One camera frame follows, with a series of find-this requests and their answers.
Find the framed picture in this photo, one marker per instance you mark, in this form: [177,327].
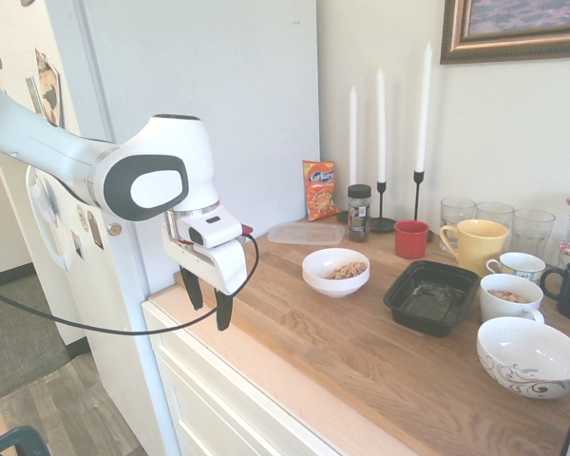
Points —
[518,28]

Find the dark green chair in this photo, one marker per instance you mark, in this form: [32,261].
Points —
[19,439]

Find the medium black candle holder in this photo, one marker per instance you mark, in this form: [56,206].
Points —
[382,223]

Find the small white blue-patterned cup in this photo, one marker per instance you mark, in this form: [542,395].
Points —
[522,271]

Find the white mug with snacks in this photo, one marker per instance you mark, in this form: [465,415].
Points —
[503,311]

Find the orange Kurkure snack bag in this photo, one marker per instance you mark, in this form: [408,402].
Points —
[320,190]

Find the white drawer cabinet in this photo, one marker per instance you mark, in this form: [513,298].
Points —
[204,394]

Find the black plastic food box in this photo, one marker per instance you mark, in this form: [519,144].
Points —
[430,304]

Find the brown tag fridge magnet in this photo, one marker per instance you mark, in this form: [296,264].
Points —
[95,230]

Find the cereal rings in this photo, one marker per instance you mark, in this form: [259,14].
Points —
[346,271]

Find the medium white candle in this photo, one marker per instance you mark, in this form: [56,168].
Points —
[381,128]

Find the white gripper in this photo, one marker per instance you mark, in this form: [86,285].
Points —
[228,266]

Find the map picture fridge magnet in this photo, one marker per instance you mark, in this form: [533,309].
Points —
[47,85]

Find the high black candle holder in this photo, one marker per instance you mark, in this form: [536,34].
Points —
[418,199]

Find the tall white candle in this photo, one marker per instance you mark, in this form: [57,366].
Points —
[423,109]

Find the clear plastic lid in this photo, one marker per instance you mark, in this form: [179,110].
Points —
[304,233]

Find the low black candle holder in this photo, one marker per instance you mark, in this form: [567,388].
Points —
[342,217]

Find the clear drinking glass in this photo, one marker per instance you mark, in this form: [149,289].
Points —
[456,211]
[495,214]
[534,233]

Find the red cup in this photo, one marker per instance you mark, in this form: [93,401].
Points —
[411,242]

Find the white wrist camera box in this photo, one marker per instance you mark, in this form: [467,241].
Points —
[218,228]

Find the yellow mug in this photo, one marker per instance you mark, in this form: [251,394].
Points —
[480,247]

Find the plain white bowl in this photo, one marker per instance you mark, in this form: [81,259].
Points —
[313,280]

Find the spice jar with black lid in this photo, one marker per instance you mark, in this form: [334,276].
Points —
[359,214]

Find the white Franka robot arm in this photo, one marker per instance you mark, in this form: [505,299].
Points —
[28,138]

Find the white refrigerator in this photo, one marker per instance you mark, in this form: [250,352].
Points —
[218,95]

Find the white bowl with swirl pattern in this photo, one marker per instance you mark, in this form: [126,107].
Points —
[527,361]

